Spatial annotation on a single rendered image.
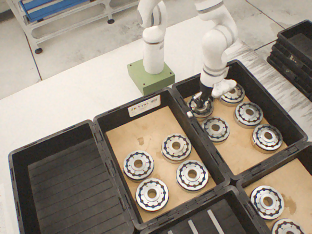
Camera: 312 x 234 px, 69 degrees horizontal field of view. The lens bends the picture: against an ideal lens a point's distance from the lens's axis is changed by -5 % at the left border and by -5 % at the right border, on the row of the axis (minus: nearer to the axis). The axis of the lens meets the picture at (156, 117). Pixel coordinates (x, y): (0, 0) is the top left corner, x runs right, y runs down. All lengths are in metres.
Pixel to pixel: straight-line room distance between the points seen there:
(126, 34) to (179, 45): 1.31
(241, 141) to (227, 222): 0.28
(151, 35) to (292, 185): 0.75
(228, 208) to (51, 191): 0.58
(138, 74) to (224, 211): 0.69
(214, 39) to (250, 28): 2.11
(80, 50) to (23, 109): 1.38
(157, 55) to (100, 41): 1.59
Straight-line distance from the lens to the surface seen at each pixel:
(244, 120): 0.91
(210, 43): 0.66
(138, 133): 0.88
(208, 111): 0.90
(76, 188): 0.86
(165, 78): 1.11
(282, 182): 0.89
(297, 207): 0.88
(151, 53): 1.04
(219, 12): 0.65
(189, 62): 1.27
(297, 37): 1.96
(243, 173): 0.74
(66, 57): 2.55
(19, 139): 1.22
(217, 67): 0.73
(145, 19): 0.92
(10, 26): 3.34
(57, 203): 0.87
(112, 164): 0.76
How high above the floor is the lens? 1.60
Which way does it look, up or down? 58 degrees down
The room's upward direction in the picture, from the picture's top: 6 degrees counter-clockwise
